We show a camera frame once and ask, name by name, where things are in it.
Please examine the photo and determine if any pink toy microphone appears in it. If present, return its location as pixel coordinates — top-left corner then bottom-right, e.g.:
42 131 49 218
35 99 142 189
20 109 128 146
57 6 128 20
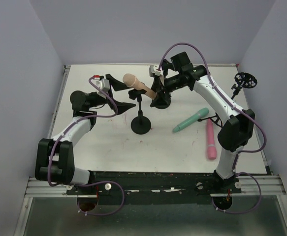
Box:
206 119 217 160

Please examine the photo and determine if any black tripod microphone stand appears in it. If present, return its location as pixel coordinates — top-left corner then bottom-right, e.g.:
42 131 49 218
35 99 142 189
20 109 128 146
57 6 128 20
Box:
197 72 257 128

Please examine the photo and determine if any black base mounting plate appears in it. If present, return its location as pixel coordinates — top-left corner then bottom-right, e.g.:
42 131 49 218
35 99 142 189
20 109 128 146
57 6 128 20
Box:
67 171 241 205

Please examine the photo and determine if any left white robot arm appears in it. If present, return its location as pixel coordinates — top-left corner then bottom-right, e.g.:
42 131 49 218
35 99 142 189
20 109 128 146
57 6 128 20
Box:
35 74 136 186

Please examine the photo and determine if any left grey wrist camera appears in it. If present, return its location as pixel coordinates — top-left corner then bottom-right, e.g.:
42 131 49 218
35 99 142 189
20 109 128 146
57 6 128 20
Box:
94 75 110 93

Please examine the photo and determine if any beige toy microphone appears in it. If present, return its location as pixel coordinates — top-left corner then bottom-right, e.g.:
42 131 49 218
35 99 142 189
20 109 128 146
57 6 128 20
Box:
123 73 157 100

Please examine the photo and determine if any teal toy microphone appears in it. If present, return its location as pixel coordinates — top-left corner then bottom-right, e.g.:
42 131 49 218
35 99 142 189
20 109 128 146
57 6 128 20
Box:
172 108 209 133

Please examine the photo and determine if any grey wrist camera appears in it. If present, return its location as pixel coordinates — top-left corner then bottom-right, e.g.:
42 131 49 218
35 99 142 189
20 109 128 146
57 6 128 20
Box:
94 75 110 93
149 64 161 77

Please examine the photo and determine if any aluminium frame rail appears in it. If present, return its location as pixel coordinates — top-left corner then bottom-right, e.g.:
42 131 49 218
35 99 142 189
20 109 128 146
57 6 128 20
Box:
12 65 71 236

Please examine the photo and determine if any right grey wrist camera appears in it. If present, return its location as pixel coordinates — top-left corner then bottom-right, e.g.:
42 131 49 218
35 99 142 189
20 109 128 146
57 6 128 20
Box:
149 64 161 77

